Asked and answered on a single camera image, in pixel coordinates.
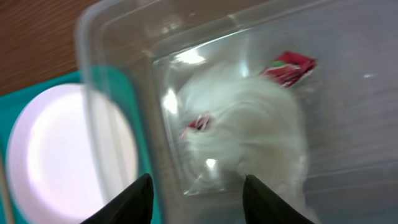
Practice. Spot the teal serving tray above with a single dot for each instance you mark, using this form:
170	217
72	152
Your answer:
106	80

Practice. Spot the clear plastic bin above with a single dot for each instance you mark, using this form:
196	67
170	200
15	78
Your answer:
349	101

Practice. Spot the large white plate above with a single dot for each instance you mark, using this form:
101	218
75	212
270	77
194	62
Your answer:
70	152

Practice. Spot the white napkin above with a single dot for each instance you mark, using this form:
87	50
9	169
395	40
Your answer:
239	126

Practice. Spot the red snack wrapper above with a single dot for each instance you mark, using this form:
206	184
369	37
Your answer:
289	68

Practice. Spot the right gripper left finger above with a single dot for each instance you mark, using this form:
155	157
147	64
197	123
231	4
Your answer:
134	205

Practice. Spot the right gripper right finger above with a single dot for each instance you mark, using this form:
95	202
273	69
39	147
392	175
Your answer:
263	206

